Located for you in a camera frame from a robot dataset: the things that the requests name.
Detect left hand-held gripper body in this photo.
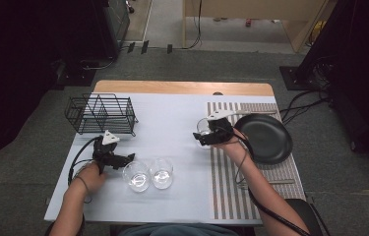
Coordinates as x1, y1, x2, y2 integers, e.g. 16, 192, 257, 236
92, 129, 121, 175

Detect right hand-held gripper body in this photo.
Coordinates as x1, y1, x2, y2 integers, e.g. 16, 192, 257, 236
206, 109, 239, 146

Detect clear drinking glass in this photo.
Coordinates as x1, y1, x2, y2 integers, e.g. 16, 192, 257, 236
121, 159, 152, 194
149, 157, 175, 191
196, 117, 214, 149

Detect person's right hand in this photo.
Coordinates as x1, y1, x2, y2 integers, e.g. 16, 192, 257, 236
216, 128, 253, 159

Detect person's left hand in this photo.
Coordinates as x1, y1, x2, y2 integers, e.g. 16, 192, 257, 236
73, 161, 109, 195

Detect black wrist band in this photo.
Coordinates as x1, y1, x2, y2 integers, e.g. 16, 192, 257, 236
73, 175, 93, 205

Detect black round plate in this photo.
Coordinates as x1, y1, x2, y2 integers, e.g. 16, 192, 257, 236
233, 113, 294, 166

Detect grey metal utensil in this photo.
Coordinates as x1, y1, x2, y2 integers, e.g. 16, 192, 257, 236
237, 109, 277, 116
268, 178, 295, 185

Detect beige brown striped woven placemat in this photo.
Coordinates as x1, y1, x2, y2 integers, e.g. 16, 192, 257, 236
206, 101, 307, 221

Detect black stand base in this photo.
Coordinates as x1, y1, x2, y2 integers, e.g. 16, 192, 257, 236
278, 64, 334, 92

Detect light wooden partition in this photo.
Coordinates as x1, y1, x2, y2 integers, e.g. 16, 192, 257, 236
181, 0, 338, 54

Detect dark equipment cabinet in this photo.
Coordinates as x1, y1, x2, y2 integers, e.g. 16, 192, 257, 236
101, 0, 131, 61

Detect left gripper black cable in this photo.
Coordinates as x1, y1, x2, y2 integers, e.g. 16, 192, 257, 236
67, 135, 103, 187

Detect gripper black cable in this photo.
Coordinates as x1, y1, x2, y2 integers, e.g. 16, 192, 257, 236
67, 135, 103, 187
234, 132, 312, 236

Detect black wire dish rack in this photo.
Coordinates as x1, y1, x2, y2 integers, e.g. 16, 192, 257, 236
64, 92, 140, 138

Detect black floor cables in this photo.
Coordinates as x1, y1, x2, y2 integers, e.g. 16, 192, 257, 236
278, 88, 333, 127

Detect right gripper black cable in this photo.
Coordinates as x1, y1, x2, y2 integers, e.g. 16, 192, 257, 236
234, 132, 312, 236

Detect thin black hanging cable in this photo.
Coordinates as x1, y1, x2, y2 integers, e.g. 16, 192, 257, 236
185, 0, 204, 51

